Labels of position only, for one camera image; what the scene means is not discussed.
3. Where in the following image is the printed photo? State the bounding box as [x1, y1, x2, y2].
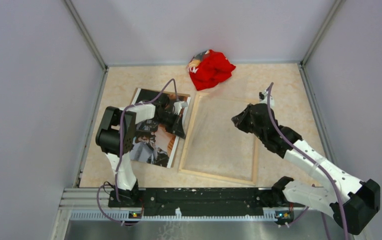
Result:
[130, 92, 190, 168]

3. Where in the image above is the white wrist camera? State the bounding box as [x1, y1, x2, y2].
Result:
[173, 100, 188, 115]
[259, 91, 275, 108]

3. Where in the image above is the aluminium rail with cable duct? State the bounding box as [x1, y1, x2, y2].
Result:
[50, 187, 372, 240]

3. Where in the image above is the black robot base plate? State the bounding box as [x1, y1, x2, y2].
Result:
[108, 187, 291, 217]

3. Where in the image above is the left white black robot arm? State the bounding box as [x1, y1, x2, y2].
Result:
[95, 93, 188, 207]

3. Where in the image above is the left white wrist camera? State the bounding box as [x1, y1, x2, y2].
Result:
[173, 100, 188, 115]

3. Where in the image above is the crumpled red cloth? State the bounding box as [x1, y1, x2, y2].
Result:
[187, 49, 236, 91]

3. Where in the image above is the light wooden picture frame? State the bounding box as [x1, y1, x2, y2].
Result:
[178, 92, 260, 186]

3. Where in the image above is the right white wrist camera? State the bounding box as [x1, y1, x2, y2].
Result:
[259, 91, 275, 108]

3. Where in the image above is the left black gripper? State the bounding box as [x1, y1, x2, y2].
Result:
[153, 111, 186, 139]

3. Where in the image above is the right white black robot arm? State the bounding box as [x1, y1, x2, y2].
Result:
[231, 103, 381, 235]

